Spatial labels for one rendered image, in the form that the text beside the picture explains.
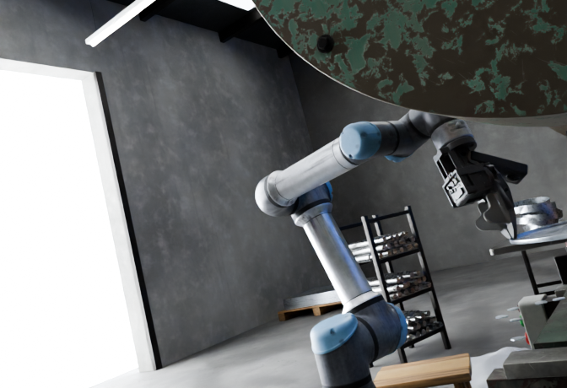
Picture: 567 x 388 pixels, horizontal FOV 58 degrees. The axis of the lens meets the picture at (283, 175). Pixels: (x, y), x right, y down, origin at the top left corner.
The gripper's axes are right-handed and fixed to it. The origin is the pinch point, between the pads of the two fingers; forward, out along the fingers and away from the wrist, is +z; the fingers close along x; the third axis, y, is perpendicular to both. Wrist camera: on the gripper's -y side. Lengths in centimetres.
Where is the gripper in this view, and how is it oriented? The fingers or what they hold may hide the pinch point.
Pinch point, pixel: (514, 232)
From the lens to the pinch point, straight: 105.3
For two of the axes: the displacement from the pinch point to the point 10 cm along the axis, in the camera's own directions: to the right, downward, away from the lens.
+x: 0.8, -4.9, -8.7
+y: -9.5, 2.1, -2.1
